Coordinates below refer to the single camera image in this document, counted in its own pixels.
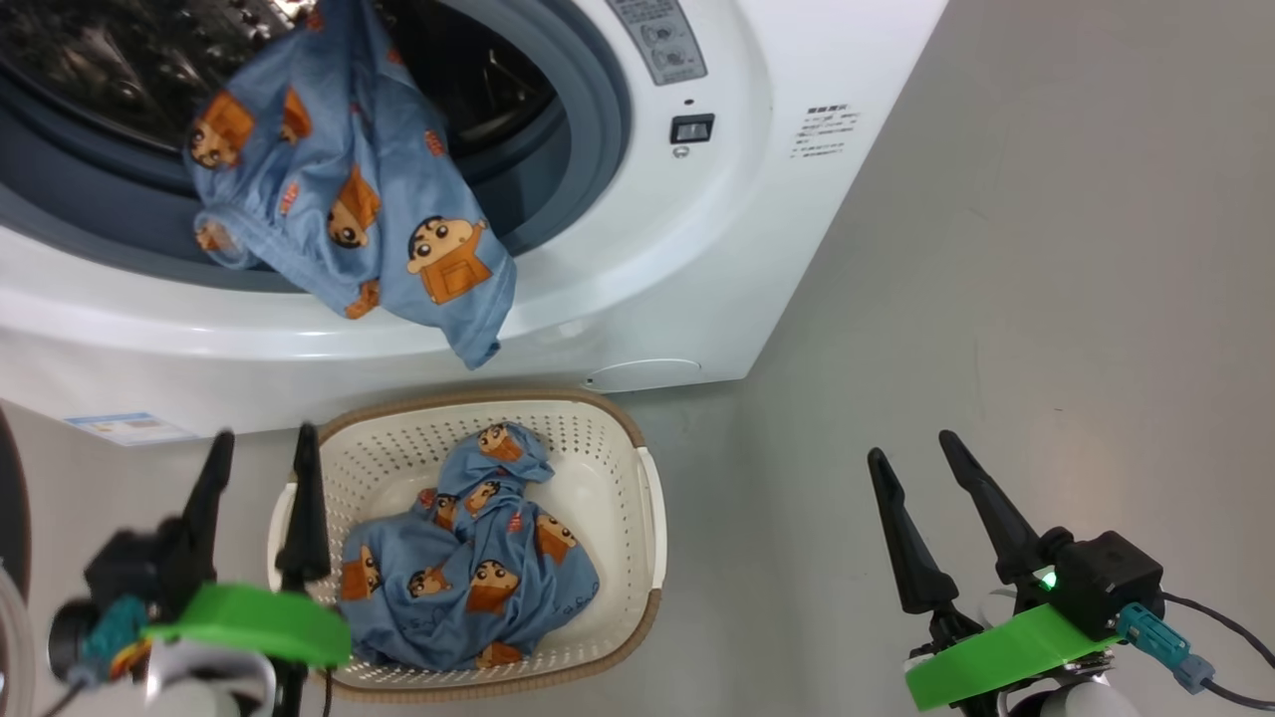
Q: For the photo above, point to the black door latch socket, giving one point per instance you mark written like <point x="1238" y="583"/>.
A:
<point x="692" y="129"/>

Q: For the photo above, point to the washing machine drum opening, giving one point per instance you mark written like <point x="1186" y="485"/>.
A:
<point x="100" y="60"/>

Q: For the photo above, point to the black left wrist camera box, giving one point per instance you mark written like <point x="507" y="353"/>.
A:
<point x="134" y="573"/>

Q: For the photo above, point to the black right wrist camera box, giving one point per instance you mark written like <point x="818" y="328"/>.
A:
<point x="1111" y="583"/>

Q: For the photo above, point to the cream perforated laundry basket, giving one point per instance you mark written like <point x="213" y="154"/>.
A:
<point x="618" y="498"/>

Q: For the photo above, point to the black round wrist connector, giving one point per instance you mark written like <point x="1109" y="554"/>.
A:
<point x="68" y="642"/>

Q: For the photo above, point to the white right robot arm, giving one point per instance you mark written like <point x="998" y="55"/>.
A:
<point x="1071" y="700"/>

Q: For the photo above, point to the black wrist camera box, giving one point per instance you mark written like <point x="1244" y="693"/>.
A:
<point x="1111" y="583"/>
<point x="134" y="573"/>

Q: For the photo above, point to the grey warning label sticker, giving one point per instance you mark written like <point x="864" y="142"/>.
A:
<point x="657" y="40"/>

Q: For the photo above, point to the blue energy label sticker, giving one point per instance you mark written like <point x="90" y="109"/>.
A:
<point x="129" y="428"/>

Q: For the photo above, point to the round white filter cover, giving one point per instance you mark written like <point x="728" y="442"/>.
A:
<point x="647" y="374"/>

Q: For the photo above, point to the black round glass washer door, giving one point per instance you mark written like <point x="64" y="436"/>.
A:
<point x="10" y="498"/>

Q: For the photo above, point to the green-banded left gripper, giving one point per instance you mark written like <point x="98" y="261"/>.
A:
<point x="249" y="619"/>

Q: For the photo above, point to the white front-load washing machine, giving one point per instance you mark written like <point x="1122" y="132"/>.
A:
<point x="697" y="249"/>

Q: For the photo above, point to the blue cartoon print garment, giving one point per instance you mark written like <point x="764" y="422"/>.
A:
<point x="468" y="588"/>
<point x="349" y="149"/>

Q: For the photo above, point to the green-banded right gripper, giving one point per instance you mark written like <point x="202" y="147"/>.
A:
<point x="1006" y="652"/>

